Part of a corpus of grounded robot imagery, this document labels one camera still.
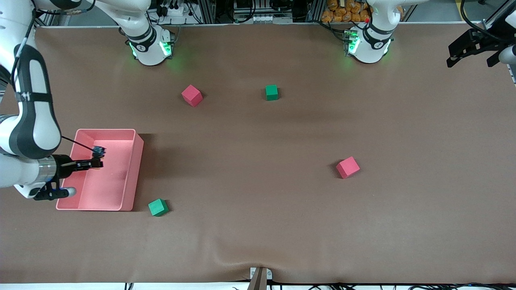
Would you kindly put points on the white power strip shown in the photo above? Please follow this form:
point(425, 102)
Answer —
point(175, 11)

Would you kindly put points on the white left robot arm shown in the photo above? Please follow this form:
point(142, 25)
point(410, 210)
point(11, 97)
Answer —
point(369, 48)

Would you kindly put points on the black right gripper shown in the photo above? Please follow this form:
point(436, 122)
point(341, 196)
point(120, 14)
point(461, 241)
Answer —
point(64, 168)

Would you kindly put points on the orange-capped black push button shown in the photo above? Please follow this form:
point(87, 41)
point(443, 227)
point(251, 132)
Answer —
point(98, 152)

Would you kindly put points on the pile of orange snacks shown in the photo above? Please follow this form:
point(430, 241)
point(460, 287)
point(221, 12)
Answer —
point(342, 12)

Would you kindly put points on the aluminium frame post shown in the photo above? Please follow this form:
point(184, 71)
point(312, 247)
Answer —
point(496, 18)

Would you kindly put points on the green foam cube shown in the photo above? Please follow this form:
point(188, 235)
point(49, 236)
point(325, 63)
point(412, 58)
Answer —
point(271, 92)
point(158, 208)

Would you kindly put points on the brown table mat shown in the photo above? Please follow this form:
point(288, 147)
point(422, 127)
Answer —
point(258, 225)

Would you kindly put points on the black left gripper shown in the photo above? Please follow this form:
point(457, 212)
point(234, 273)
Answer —
point(491, 37)

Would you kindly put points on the pink plastic tray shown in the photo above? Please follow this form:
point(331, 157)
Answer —
point(109, 185)

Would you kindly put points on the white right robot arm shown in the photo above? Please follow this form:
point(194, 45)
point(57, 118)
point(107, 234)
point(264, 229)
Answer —
point(38, 129)

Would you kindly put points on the grey metal mount bracket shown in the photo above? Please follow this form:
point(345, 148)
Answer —
point(260, 278)

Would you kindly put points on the pink foam cube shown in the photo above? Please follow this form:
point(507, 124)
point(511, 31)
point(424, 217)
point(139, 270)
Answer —
point(348, 167)
point(192, 96)

